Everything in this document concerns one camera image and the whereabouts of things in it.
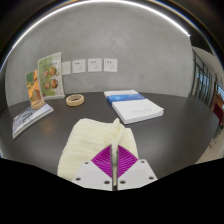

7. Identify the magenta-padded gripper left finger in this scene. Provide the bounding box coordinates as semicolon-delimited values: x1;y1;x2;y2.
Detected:
71;144;115;192

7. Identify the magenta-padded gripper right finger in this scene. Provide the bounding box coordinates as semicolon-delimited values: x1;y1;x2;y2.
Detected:
114;144;158;192

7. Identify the cream knitted towel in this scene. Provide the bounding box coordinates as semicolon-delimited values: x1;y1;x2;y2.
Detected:
56;117;139;183

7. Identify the white book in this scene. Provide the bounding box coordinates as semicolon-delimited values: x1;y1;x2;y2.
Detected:
111;98;165;125

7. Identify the beige tape roll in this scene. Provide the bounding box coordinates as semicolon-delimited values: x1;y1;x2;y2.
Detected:
65;93;86;108

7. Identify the blue and white booklet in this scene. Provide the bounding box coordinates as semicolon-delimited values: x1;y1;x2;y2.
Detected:
103;89;147;106

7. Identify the grey printed magazine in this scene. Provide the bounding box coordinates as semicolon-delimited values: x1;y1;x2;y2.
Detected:
11;102;55;140

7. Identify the orange sign on wooden base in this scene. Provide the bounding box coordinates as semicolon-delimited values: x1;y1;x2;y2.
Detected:
25;69;46;110

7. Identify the green leaflet display stand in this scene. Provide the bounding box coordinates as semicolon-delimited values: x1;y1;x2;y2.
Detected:
37;51;66;101

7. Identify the black-framed glass partition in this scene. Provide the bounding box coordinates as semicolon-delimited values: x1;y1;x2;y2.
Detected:
190;46;224;111

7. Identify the white ceiling light strip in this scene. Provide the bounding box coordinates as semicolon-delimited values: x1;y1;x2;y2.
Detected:
0;0;191;73

